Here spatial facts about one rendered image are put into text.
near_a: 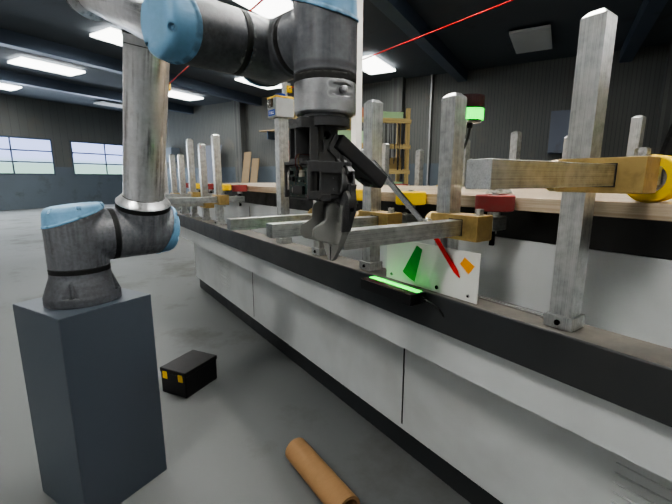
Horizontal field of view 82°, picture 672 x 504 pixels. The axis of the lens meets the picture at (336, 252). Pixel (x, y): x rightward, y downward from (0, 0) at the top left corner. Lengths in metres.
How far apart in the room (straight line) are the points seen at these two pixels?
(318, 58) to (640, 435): 0.71
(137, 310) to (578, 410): 1.10
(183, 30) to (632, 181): 0.62
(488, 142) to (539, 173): 9.33
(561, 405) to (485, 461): 0.49
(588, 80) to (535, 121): 9.05
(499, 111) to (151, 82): 9.08
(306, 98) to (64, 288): 0.89
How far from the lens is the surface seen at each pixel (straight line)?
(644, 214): 0.84
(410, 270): 0.91
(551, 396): 0.81
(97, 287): 1.25
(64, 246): 1.23
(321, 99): 0.56
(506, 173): 0.44
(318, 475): 1.33
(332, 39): 0.58
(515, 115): 9.81
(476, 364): 0.88
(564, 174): 0.54
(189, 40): 0.60
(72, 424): 1.29
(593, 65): 0.72
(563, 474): 1.13
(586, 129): 0.70
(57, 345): 1.22
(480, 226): 0.79
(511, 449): 1.18
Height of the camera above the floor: 0.94
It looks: 11 degrees down
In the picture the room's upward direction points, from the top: straight up
